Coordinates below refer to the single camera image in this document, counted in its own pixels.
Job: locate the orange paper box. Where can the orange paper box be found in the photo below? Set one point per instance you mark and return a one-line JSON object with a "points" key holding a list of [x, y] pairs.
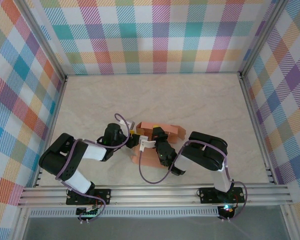
{"points": [[152, 160]]}

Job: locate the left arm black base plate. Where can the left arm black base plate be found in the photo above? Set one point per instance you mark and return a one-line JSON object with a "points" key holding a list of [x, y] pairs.
{"points": [[103, 196]]}

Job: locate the aluminium side rail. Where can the aluminium side rail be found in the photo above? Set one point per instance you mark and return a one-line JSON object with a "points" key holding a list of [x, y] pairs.
{"points": [[252, 112], [58, 102]]}

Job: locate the aluminium frame post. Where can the aluminium frame post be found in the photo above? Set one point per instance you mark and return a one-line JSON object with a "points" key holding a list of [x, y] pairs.
{"points": [[262, 37], [41, 37], [20, 225], [291, 225]]}

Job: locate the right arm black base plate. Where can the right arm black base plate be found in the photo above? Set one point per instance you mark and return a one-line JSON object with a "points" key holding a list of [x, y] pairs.
{"points": [[206, 195]]}

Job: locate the thin aluminium back rail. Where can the thin aluminium back rail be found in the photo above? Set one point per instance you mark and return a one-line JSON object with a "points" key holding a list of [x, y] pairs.
{"points": [[152, 73]]}

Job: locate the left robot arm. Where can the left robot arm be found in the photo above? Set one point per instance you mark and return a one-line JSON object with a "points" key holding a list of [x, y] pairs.
{"points": [[57, 160]]}

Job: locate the aluminium mounting rail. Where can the aluminium mounting rail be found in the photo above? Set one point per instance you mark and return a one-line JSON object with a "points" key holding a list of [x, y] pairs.
{"points": [[152, 196]]}

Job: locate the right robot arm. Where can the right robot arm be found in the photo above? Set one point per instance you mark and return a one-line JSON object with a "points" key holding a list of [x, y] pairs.
{"points": [[210, 150]]}

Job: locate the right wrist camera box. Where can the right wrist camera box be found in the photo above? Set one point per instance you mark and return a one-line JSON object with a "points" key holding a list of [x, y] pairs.
{"points": [[147, 144]]}

